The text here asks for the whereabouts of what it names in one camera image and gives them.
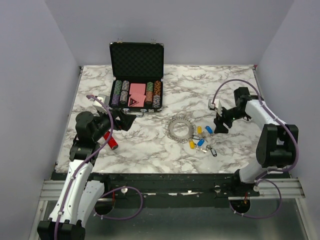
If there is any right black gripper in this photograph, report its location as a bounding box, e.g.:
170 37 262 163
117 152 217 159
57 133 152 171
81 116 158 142
213 104 248 134

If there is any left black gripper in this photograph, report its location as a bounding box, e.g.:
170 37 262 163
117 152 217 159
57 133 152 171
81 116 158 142
92 106 137 142

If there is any blue key tag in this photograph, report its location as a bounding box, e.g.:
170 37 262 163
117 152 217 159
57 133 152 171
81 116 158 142
205 125 213 134
197 138 205 147

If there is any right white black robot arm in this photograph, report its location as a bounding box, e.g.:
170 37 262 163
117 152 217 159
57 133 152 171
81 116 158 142
208 87 299 196

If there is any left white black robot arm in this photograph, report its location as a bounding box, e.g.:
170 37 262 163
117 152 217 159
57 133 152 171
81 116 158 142
37 110 136 240

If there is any upper yellow key tag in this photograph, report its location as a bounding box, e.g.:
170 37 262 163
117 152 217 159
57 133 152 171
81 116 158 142
197 126 203 135

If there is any yellow key tag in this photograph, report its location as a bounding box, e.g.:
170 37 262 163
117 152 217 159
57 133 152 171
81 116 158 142
189 140 196 149
197 126 203 135

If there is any black key tag with key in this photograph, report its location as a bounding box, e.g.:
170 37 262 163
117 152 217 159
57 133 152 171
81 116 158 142
205 145 218 157

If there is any red toy microphone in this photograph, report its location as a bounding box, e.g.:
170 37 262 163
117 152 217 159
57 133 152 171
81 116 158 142
103 131 119 150

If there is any pink playing card deck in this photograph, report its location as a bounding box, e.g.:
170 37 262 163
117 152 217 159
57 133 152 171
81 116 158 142
129 83 146 95

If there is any lower yellow key tag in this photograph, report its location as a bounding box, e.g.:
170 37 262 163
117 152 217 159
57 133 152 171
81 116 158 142
189 140 196 149

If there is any black poker chip case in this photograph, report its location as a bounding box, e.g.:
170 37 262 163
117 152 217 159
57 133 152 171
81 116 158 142
108 41 164 114

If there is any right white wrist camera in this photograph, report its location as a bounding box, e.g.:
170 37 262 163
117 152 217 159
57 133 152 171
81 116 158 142
208 99 222 115

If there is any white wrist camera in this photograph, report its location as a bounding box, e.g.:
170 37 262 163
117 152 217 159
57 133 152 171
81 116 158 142
208 99 222 115
92 94 111 114

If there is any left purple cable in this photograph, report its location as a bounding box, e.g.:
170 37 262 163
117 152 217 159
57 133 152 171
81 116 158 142
53 94 118 240

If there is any purple cable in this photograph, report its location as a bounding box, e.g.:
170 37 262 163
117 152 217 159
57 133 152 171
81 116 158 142
53 94 118 240
212 79 300 220

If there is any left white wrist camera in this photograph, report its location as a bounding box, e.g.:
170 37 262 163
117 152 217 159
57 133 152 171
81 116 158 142
92 94 111 114

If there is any black mounting base rail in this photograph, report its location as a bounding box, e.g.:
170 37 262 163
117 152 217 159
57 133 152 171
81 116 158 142
51 172 293 210

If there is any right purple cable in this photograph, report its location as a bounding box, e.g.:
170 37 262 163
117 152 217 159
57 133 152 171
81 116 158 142
212 79 300 220

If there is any aluminium frame rail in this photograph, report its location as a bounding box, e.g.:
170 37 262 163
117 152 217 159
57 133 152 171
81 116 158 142
39 178 306 201

